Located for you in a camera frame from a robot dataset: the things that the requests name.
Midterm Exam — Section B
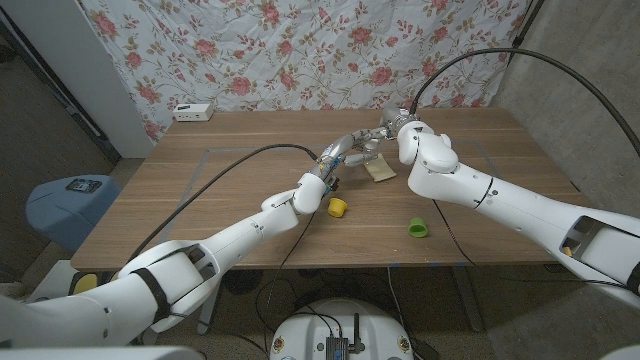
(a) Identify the white robot torso base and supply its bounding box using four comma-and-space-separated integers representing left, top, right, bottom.
269, 298, 415, 360

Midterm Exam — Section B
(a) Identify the white robot chest edge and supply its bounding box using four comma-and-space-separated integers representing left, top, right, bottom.
0, 346, 204, 360

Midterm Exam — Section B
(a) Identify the white table leg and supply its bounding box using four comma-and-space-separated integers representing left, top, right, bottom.
196, 287, 225, 336

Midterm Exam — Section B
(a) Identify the black pedal with yellow pads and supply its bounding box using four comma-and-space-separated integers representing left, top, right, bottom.
67, 271, 100, 296

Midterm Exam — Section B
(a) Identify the green plastic cup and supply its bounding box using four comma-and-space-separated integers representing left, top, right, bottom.
408, 216, 429, 239

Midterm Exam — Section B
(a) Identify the floral backdrop cloth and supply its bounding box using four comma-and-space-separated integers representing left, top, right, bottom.
79, 0, 531, 144

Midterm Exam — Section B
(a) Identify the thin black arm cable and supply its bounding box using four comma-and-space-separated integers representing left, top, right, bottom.
262, 199, 320, 360
432, 198, 629, 289

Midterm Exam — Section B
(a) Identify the white wall panel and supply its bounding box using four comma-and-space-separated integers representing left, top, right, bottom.
0, 0, 154, 159

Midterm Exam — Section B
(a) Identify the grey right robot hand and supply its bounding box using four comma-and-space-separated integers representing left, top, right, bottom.
363, 106, 420, 151

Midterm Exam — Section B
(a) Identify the yellow plastic cup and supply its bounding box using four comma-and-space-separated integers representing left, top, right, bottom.
327, 197, 348, 219

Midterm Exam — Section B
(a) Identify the blue plastic stool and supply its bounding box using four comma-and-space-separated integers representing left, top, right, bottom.
25, 174, 121, 254

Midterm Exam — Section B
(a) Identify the black backdrop stand pole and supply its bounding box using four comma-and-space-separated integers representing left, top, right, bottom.
508, 0, 546, 51

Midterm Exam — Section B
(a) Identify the white power strip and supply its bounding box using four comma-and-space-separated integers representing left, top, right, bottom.
172, 103, 215, 123

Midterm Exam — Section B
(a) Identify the yellow sponge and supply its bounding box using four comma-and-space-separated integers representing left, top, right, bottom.
364, 152, 398, 183

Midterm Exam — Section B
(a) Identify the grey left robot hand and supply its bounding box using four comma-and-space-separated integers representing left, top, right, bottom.
313, 127, 380, 183

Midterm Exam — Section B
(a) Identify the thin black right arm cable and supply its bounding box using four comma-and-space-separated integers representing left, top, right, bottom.
432, 198, 629, 289

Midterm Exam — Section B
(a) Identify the black round floor base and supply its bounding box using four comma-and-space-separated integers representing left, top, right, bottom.
222, 269, 264, 295

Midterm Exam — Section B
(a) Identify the grey table leg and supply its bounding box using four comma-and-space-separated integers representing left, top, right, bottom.
452, 265, 485, 334

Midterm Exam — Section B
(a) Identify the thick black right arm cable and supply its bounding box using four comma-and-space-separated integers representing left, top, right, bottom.
408, 47, 640, 157

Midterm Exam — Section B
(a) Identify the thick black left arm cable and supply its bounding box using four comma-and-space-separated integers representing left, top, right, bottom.
129, 143, 319, 261

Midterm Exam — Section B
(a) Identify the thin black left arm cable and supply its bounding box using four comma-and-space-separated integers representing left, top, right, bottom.
262, 199, 320, 360

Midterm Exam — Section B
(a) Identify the black phone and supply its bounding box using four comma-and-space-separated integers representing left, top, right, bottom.
65, 178, 103, 194

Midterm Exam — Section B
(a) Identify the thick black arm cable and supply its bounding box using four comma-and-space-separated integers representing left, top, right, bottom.
408, 47, 640, 157
129, 143, 319, 261

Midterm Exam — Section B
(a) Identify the black floor cable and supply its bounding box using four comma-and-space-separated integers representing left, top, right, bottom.
253, 272, 416, 346

